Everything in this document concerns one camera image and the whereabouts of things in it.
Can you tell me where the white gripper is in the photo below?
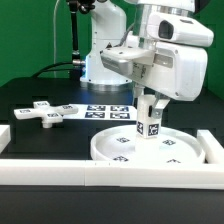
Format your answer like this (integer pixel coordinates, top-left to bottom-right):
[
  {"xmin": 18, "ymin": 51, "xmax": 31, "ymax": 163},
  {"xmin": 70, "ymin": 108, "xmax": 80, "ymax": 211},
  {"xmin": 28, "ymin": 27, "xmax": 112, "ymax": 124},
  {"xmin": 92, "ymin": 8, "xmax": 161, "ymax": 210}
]
[{"xmin": 129, "ymin": 41, "xmax": 208, "ymax": 118}]

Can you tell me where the white round table top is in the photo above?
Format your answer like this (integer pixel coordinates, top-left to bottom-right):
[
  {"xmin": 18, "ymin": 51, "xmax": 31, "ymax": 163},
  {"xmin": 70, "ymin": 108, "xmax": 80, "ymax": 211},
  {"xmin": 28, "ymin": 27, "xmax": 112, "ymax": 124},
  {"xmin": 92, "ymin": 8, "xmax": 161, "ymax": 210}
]
[{"xmin": 90, "ymin": 125, "xmax": 205, "ymax": 164}]

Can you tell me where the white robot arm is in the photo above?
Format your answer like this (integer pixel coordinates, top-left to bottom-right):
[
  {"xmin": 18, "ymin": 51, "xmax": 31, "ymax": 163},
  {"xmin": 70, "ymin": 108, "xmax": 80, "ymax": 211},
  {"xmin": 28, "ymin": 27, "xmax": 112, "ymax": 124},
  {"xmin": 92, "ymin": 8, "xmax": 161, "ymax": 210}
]
[{"xmin": 83, "ymin": 0, "xmax": 213, "ymax": 101}]

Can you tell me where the white sheet with markers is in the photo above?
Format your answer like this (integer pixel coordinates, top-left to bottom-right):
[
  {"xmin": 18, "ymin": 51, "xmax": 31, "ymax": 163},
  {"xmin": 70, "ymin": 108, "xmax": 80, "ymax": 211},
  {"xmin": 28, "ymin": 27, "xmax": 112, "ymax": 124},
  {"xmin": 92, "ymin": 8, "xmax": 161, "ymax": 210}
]
[{"xmin": 64, "ymin": 104, "xmax": 137, "ymax": 121}]

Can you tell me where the white cross-shaped table base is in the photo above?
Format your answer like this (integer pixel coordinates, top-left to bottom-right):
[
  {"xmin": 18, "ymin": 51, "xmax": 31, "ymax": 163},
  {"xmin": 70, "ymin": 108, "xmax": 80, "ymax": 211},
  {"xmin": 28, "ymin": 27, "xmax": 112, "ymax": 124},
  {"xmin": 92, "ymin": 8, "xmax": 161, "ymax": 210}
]
[{"xmin": 14, "ymin": 101, "xmax": 78, "ymax": 128}]

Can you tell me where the white U-shaped fence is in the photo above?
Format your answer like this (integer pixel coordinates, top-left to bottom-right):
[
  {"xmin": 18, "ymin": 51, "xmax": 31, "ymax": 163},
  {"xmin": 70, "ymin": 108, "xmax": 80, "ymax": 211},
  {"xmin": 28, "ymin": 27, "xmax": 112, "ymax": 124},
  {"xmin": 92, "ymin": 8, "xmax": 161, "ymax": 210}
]
[{"xmin": 0, "ymin": 125, "xmax": 224, "ymax": 189}]

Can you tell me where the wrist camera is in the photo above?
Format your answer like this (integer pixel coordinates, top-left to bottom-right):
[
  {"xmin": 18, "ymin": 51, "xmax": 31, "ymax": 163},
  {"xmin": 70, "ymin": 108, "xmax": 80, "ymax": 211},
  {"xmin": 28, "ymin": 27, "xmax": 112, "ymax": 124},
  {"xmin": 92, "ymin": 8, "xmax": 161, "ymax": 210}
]
[{"xmin": 100, "ymin": 47, "xmax": 155, "ymax": 83}]

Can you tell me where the black cable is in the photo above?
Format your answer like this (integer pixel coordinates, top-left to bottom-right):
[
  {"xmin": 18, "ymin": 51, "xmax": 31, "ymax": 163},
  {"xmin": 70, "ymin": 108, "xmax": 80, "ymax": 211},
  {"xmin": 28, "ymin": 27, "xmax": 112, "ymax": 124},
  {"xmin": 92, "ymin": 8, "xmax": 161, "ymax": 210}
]
[{"xmin": 31, "ymin": 61, "xmax": 83, "ymax": 78}]

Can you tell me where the black camera stand pole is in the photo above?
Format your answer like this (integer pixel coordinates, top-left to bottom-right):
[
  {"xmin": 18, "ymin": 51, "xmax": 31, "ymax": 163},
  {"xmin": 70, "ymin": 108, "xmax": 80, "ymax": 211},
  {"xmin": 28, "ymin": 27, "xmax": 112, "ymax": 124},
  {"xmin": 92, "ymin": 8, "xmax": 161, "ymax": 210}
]
[{"xmin": 66, "ymin": 0, "xmax": 96, "ymax": 81}]

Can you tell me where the white cable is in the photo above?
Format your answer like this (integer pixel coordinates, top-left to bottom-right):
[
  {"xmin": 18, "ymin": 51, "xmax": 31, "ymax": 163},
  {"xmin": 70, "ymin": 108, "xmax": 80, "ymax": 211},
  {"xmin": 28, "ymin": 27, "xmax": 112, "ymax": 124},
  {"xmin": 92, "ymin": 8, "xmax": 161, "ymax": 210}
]
[{"xmin": 52, "ymin": 0, "xmax": 63, "ymax": 79}]

